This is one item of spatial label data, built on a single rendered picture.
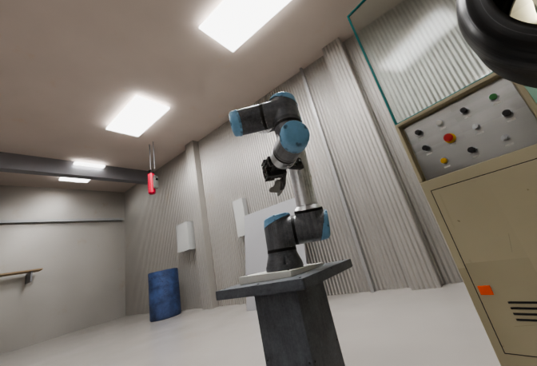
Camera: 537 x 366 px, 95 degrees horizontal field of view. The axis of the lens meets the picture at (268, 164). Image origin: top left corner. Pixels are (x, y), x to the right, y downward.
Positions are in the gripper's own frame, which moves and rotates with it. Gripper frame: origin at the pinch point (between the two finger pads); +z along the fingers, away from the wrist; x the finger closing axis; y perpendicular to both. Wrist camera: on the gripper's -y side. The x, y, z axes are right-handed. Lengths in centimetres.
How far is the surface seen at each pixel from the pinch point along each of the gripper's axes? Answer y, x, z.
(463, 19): -46, -16, -63
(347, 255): -156, 41, 241
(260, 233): -58, -26, 319
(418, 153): -92, -5, 9
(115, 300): 289, 2, 764
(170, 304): 112, 45, 494
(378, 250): -183, 45, 207
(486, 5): -45, -13, -69
